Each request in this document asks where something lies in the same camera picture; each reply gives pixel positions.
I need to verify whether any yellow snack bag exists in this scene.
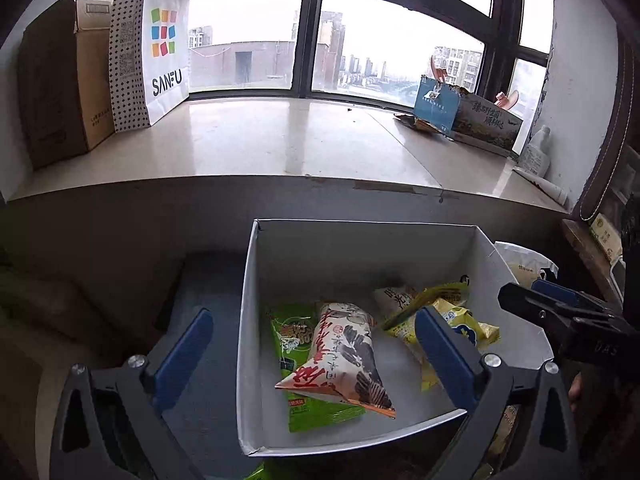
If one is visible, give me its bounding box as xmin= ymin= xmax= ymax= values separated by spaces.
xmin=382 ymin=282 xmax=500 ymax=392

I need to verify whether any white red chip bag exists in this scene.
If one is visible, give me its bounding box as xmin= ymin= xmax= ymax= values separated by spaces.
xmin=276 ymin=302 xmax=396 ymax=418

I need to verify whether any green seaweed snack bag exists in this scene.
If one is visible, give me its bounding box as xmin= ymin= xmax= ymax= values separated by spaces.
xmin=268 ymin=304 xmax=364 ymax=434

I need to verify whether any white paper snack bag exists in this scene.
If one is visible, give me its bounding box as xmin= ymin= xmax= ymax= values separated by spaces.
xmin=372 ymin=285 xmax=418 ymax=324

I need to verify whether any person's right hand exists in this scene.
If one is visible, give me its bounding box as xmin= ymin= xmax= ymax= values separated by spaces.
xmin=567 ymin=373 xmax=584 ymax=404

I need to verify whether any wooden side shelf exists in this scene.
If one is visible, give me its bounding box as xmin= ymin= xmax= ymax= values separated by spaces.
xmin=562 ymin=219 xmax=623 ymax=311

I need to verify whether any soft tissue pack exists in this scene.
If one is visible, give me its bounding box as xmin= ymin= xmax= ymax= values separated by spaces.
xmin=495 ymin=242 xmax=559 ymax=288

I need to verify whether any beige small carton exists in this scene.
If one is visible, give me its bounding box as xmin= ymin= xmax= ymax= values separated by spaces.
xmin=589 ymin=212 xmax=623 ymax=266

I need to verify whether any white tube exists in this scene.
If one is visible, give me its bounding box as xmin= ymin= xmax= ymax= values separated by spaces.
xmin=513 ymin=167 xmax=567 ymax=206

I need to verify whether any white plastic bottle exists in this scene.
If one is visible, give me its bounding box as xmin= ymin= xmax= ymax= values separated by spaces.
xmin=518 ymin=125 xmax=551 ymax=178

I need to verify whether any small green snack packet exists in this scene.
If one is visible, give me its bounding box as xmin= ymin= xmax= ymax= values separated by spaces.
xmin=244 ymin=458 xmax=297 ymax=480

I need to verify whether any white open storage box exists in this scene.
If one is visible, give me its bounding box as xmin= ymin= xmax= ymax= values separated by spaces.
xmin=236 ymin=219 xmax=552 ymax=457

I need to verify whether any blue printed tissue carton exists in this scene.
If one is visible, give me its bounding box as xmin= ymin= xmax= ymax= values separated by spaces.
xmin=413 ymin=76 xmax=522 ymax=156

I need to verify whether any small wrapper on sill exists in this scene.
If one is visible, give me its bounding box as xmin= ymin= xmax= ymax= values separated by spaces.
xmin=394 ymin=114 xmax=445 ymax=134

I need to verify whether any brown cardboard box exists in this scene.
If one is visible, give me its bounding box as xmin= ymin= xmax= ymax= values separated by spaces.
xmin=17 ymin=0 xmax=114 ymax=169

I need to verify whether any white SANFU shopping bag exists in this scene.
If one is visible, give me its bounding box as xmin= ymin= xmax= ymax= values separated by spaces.
xmin=108 ymin=0 xmax=190 ymax=133

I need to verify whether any brown leather strap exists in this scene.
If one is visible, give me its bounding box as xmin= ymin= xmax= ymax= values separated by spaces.
xmin=572 ymin=34 xmax=637 ymax=224

